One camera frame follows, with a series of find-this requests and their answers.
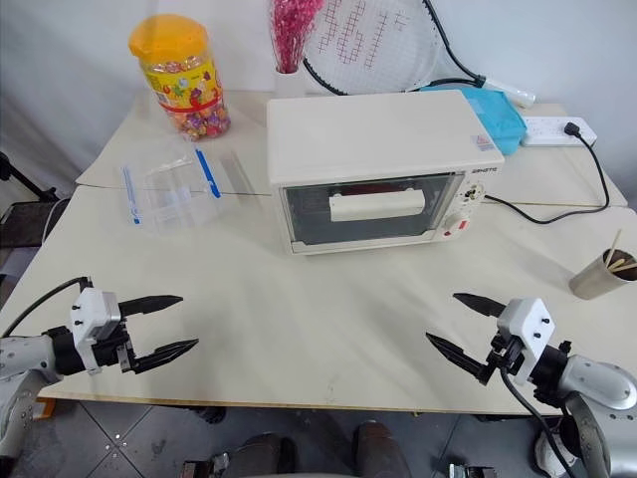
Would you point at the black tripod stand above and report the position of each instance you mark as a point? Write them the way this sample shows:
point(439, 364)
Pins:
point(27, 181)

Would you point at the white vase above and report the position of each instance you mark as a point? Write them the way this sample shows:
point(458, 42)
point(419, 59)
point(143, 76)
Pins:
point(289, 83)

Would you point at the clear plastic compartment box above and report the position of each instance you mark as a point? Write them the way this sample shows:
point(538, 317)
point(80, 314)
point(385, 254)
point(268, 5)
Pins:
point(169, 191)

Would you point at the metal cup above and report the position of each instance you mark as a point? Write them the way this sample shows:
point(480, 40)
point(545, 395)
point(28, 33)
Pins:
point(597, 284)

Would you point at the white power strip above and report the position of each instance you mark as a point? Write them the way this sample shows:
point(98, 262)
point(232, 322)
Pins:
point(547, 130)

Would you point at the blue plastic box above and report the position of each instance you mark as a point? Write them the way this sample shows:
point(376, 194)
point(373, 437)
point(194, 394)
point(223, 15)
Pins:
point(497, 117)

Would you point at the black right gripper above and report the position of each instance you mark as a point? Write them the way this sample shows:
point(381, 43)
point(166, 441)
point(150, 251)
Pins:
point(500, 356)

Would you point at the black and white racket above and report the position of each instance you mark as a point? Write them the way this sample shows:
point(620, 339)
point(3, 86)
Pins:
point(378, 45)

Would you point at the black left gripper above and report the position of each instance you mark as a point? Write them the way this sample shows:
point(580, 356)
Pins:
point(112, 351)

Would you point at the pink dried flowers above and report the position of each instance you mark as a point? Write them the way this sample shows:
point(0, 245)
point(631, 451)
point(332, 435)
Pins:
point(293, 27)

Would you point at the clear candy jar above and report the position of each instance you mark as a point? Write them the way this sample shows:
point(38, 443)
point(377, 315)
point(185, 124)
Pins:
point(191, 97)

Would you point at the cream toaster oven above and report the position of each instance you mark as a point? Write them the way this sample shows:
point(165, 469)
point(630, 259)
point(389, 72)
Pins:
point(368, 144)

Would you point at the wooden sticks bundle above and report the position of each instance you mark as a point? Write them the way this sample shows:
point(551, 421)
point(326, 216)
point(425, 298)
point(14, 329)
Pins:
point(622, 261)

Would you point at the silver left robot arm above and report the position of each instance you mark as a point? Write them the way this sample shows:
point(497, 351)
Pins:
point(25, 351)

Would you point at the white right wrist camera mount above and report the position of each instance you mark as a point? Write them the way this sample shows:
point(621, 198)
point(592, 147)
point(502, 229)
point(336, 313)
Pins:
point(527, 326)

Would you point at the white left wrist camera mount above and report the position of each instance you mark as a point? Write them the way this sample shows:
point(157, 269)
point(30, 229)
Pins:
point(92, 311)

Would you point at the white shoe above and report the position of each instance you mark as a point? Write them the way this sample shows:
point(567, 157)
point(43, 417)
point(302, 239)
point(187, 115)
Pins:
point(552, 453)

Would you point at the dark rounded shape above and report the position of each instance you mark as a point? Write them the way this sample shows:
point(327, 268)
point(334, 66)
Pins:
point(264, 455)
point(380, 448)

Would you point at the orange jar lid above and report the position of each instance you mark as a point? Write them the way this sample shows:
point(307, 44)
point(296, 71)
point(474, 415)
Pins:
point(166, 35)

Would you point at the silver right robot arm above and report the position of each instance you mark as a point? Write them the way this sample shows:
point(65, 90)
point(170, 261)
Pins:
point(594, 383)

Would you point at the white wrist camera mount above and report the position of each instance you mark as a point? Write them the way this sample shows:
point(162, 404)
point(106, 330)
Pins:
point(527, 326)
point(92, 311)

